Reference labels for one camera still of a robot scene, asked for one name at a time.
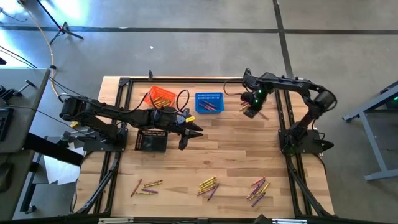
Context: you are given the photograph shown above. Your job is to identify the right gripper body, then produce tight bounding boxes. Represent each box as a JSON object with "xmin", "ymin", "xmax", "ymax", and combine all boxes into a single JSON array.
[{"xmin": 241, "ymin": 73, "xmax": 276, "ymax": 110}]

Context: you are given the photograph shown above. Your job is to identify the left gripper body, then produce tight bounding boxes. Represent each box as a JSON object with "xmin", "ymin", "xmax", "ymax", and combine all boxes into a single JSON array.
[{"xmin": 154, "ymin": 106, "xmax": 187, "ymax": 133}]

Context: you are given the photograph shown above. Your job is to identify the black plastic basket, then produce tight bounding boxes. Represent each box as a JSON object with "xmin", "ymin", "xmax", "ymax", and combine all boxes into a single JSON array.
[{"xmin": 134, "ymin": 129, "xmax": 169, "ymax": 153}]

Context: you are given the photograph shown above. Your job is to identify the orange plastic basket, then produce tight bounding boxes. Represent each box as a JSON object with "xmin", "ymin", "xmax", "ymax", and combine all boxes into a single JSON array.
[{"xmin": 143, "ymin": 85, "xmax": 177, "ymax": 113}]

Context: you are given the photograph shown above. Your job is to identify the blue plastic basket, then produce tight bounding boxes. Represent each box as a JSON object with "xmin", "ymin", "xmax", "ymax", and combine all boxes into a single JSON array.
[{"xmin": 195, "ymin": 92, "xmax": 225, "ymax": 114}]

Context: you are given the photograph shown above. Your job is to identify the magenta crayon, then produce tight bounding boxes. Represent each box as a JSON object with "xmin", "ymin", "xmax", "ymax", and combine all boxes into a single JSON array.
[{"xmin": 246, "ymin": 184, "xmax": 261, "ymax": 200}]

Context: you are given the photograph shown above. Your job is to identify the person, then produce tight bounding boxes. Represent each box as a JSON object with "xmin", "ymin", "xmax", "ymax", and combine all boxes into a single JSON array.
[{"xmin": 253, "ymin": 213, "xmax": 274, "ymax": 224}]

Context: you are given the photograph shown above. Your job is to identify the black desk support beam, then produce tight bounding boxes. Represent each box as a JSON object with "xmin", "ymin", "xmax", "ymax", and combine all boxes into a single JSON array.
[{"xmin": 23, "ymin": 132, "xmax": 85, "ymax": 167}]

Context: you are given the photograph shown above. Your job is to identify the white paper sheets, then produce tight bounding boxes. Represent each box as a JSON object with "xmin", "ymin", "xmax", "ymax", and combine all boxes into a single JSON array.
[{"xmin": 42, "ymin": 146, "xmax": 85, "ymax": 186}]

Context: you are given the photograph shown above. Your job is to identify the black device with green light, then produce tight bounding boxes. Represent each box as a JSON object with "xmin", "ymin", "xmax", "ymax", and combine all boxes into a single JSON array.
[{"xmin": 381, "ymin": 83, "xmax": 398, "ymax": 110}]

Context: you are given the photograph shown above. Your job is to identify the black tripod stand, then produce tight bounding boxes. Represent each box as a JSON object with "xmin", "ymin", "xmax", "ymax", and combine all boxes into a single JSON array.
[{"xmin": 35, "ymin": 0, "xmax": 84, "ymax": 46}]

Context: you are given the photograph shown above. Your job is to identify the black desk clamp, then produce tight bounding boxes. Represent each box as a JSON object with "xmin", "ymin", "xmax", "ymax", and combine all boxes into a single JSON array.
[{"xmin": 0, "ymin": 80, "xmax": 37, "ymax": 101}]

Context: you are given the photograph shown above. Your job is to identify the black keyboard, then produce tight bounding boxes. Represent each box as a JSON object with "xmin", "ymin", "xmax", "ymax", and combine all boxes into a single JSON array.
[{"xmin": 0, "ymin": 107, "xmax": 14, "ymax": 142}]

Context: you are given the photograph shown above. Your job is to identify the dark grey desk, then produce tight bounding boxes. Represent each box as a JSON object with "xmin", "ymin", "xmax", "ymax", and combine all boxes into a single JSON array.
[{"xmin": 0, "ymin": 149, "xmax": 35, "ymax": 221}]

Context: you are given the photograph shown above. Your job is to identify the black computer mouse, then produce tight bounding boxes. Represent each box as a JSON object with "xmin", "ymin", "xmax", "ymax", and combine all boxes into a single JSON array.
[{"xmin": 0, "ymin": 162, "xmax": 14, "ymax": 193}]

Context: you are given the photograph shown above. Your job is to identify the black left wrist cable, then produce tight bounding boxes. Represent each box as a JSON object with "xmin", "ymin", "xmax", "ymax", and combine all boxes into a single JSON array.
[{"xmin": 144, "ymin": 89, "xmax": 190, "ymax": 114}]

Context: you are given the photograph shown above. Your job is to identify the black metal table frame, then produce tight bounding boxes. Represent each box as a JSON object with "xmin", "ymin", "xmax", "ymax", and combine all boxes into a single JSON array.
[{"xmin": 74, "ymin": 76, "xmax": 335, "ymax": 218}]

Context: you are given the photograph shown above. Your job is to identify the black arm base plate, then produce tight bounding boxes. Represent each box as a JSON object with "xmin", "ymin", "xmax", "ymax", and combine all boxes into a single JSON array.
[
  {"xmin": 278, "ymin": 129, "xmax": 335, "ymax": 156},
  {"xmin": 83, "ymin": 128, "xmax": 128, "ymax": 152}
]

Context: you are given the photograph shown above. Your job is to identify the silver bracket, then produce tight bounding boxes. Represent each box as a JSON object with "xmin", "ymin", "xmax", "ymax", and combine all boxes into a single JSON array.
[
  {"xmin": 98, "ymin": 217, "xmax": 135, "ymax": 224},
  {"xmin": 272, "ymin": 218, "xmax": 308, "ymax": 224}
]

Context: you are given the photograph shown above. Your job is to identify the grey metal table frame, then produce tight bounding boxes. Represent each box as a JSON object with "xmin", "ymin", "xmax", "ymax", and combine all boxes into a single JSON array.
[{"xmin": 342, "ymin": 80, "xmax": 398, "ymax": 182}]

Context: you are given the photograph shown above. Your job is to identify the yellow floor cable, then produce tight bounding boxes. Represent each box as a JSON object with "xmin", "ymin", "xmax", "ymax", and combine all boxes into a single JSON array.
[{"xmin": 17, "ymin": 0, "xmax": 80, "ymax": 129}]

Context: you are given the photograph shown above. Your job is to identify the thin black floor cable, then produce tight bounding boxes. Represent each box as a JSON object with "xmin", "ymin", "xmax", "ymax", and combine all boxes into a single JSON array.
[{"xmin": 0, "ymin": 6, "xmax": 28, "ymax": 22}]

